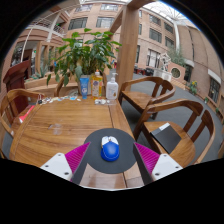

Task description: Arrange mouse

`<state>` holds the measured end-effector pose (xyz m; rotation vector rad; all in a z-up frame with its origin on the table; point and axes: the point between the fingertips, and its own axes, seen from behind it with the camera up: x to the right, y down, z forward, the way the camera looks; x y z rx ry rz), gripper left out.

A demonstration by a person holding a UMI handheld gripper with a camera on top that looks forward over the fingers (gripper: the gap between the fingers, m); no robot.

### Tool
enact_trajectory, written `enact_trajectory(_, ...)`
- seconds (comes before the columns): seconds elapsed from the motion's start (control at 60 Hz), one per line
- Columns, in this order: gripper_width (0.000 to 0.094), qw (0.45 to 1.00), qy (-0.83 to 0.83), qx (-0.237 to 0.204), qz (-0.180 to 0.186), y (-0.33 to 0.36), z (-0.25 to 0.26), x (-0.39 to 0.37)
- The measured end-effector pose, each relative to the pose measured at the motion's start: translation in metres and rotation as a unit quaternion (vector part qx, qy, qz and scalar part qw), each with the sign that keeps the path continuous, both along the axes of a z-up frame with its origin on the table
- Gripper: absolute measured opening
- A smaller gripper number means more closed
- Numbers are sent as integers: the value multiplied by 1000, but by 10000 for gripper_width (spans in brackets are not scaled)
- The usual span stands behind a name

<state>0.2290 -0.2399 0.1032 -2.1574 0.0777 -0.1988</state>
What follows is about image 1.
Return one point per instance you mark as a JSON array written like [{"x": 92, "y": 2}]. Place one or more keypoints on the red and white bag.
[{"x": 26, "y": 114}]

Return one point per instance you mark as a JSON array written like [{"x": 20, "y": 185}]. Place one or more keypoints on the blue and white computer mouse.
[{"x": 110, "y": 151}]

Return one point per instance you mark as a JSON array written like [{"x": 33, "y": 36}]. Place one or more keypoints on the yellow liquid bottle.
[{"x": 97, "y": 85}]

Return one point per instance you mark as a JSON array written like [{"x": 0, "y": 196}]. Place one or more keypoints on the white statue on pedestal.
[{"x": 164, "y": 71}]

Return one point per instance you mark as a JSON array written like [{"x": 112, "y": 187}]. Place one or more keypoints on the white pump bottle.
[{"x": 112, "y": 90}]

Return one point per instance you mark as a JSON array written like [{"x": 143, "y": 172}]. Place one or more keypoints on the blue tube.
[{"x": 84, "y": 87}]

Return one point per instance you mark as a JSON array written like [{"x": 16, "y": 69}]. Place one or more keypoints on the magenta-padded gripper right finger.
[{"x": 150, "y": 160}]

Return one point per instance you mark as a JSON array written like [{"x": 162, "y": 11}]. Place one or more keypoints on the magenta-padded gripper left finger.
[{"x": 75, "y": 160}]

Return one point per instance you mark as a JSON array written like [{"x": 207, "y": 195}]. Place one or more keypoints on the green potted plant, white pot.
[{"x": 83, "y": 53}]

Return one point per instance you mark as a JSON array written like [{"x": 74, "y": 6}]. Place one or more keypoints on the black key fob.
[{"x": 39, "y": 101}]

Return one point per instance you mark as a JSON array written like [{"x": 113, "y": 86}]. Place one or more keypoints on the dark round mouse pad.
[{"x": 96, "y": 146}]

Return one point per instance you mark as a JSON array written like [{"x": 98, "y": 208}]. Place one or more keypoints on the dark red wooden pedestal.
[{"x": 15, "y": 80}]

